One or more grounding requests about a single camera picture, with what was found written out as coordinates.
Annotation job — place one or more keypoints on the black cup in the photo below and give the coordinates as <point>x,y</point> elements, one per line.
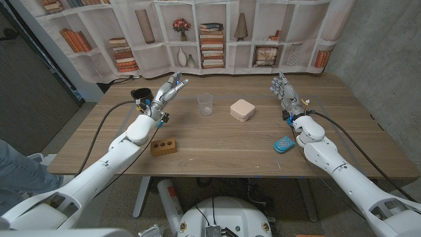
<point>142,94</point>

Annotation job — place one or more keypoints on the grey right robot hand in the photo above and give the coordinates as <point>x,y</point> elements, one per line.
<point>289,97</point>

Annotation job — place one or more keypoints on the white roll with orange label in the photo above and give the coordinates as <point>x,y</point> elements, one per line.
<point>171,204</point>

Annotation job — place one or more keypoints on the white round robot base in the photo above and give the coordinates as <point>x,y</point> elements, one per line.
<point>227,217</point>

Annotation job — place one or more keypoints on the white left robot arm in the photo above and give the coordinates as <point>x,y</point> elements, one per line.
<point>98,174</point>

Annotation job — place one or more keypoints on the grey table leg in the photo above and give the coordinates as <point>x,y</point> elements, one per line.
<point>141,197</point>
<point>308,200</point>

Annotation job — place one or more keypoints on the brown block with three holes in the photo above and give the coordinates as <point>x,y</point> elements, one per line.
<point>163,147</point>

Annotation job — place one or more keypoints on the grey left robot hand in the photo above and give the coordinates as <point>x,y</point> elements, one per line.
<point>161,98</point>

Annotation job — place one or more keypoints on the clear plastic measuring cup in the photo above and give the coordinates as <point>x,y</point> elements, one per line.
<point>205,105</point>

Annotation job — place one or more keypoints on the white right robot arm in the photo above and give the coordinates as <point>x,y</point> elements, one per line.
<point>348,179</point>

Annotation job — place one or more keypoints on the pink jewelry box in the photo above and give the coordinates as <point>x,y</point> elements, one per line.
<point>242,110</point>

